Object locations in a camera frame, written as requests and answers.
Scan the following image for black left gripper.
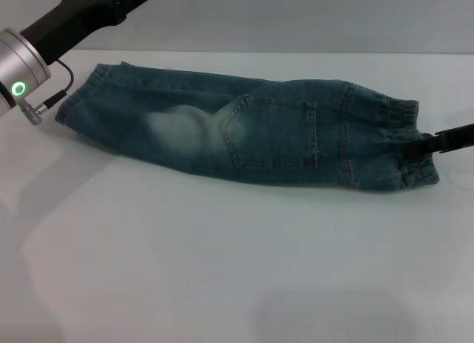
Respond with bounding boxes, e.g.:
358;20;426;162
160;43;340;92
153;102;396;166
20;0;156;67

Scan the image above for blue denim shorts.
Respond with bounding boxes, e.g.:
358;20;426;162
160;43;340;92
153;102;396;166
54;61;441;191

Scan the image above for black left wrist cable with plug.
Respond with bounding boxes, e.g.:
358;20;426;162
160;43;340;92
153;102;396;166
20;59;75;127

